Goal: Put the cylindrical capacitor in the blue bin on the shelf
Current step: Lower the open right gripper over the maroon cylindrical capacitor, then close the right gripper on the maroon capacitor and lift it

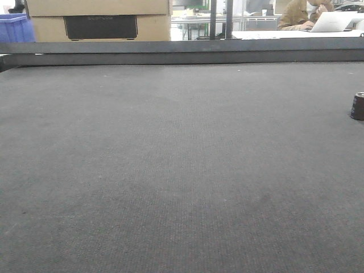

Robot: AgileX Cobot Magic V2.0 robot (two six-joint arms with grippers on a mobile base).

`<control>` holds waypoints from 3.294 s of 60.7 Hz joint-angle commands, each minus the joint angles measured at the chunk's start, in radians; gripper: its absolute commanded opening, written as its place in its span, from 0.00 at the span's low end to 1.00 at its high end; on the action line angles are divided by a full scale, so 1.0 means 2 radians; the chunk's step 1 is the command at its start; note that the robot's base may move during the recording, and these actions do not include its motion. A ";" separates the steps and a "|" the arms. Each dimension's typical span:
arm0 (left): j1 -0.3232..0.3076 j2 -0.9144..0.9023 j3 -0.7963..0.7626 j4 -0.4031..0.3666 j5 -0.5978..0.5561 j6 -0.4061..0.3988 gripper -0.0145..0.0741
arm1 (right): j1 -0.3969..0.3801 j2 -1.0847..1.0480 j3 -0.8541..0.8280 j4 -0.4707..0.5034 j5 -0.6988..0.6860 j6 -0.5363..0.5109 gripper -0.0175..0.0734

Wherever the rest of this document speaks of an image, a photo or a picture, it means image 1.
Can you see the seated person brown jacket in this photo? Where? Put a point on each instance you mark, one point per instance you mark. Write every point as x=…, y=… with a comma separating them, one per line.
x=303, y=14

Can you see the black vertical pole right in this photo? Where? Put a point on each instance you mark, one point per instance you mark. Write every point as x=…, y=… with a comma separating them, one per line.
x=229, y=19

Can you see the upper cardboard box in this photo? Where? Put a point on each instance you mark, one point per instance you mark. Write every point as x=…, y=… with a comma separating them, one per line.
x=97, y=7

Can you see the white laptop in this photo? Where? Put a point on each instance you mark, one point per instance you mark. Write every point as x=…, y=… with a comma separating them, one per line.
x=333, y=21

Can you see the lower cardboard box black print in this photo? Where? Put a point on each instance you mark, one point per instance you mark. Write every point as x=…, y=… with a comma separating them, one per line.
x=102, y=28

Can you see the white background table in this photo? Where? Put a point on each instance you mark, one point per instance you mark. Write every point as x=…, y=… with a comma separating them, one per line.
x=256, y=35

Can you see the black vertical pole left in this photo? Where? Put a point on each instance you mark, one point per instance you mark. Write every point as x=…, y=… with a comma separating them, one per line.
x=212, y=30

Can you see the blue crate behind table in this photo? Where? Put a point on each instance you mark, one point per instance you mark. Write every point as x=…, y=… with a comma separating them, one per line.
x=16, y=28

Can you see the black vertical pole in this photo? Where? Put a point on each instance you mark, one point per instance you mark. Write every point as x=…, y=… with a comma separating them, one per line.
x=229, y=19
x=212, y=30

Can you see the dark table edge rail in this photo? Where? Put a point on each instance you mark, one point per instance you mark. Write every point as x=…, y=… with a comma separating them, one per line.
x=234, y=51

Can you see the dark cylindrical capacitor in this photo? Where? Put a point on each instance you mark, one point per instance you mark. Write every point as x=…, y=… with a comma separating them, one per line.
x=357, y=111

